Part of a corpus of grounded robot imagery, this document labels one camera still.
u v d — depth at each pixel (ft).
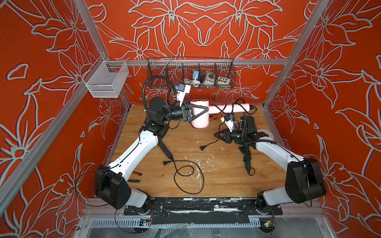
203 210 2.39
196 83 2.81
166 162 2.87
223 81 3.08
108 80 3.12
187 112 1.73
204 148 3.01
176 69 3.20
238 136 2.37
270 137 2.00
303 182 1.40
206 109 1.78
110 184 1.31
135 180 2.67
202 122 1.85
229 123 2.46
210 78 2.97
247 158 2.87
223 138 2.51
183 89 1.81
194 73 2.73
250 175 2.67
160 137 1.80
